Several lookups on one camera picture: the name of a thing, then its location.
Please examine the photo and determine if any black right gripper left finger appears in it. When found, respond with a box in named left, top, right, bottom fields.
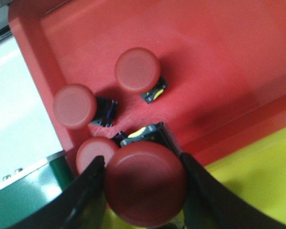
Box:
left=9, top=156, right=106, bottom=229

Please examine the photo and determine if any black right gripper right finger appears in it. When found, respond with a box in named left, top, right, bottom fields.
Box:
left=180, top=153, right=286, bottom=229

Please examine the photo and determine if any red mushroom push button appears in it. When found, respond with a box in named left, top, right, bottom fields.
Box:
left=75, top=131, right=127, bottom=174
left=52, top=84, right=118, bottom=129
left=104, top=121, right=188, bottom=227
left=114, top=47, right=168, bottom=104

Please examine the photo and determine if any yellow plastic tray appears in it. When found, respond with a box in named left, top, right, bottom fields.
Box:
left=104, top=124, right=286, bottom=229

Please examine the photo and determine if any green conveyor belt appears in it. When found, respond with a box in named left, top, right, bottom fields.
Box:
left=0, top=157, right=74, bottom=229

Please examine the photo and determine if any red plastic tray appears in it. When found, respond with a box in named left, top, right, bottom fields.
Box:
left=8, top=0, right=286, bottom=165

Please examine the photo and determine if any aluminium conveyor front rail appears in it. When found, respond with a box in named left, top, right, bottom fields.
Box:
left=0, top=150, right=66, bottom=190

